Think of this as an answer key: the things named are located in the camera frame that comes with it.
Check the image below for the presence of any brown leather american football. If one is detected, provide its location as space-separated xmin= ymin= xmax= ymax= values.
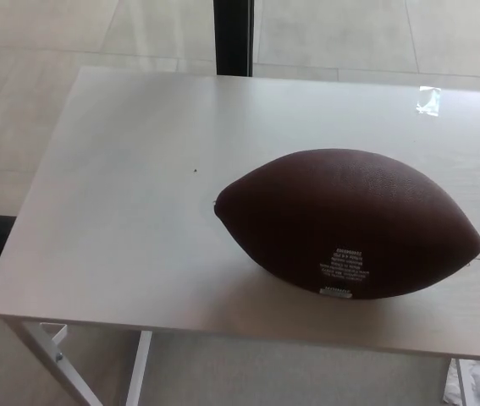
xmin=213 ymin=147 xmax=480 ymax=301

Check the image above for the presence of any clear tape piece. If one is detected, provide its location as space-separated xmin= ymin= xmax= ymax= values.
xmin=417 ymin=85 xmax=443 ymax=117

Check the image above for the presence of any white metal table leg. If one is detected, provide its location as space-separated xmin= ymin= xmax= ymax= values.
xmin=451 ymin=358 xmax=466 ymax=406

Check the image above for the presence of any black vertical window post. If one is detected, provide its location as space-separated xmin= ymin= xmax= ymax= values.
xmin=212 ymin=0 xmax=255 ymax=78

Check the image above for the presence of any white metal table leg frame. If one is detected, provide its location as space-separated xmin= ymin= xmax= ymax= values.
xmin=4 ymin=320 xmax=154 ymax=406

